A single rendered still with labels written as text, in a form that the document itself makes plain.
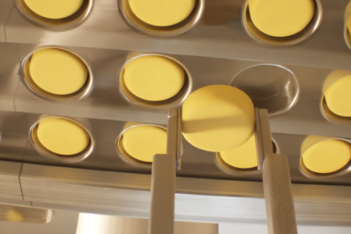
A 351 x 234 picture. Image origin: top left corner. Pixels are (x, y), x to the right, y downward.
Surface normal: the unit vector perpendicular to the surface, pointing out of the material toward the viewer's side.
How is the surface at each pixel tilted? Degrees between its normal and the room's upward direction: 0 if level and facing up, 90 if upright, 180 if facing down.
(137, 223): 90
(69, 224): 0
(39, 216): 90
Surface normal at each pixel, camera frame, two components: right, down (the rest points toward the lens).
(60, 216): -0.02, 0.68
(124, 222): -0.24, -0.72
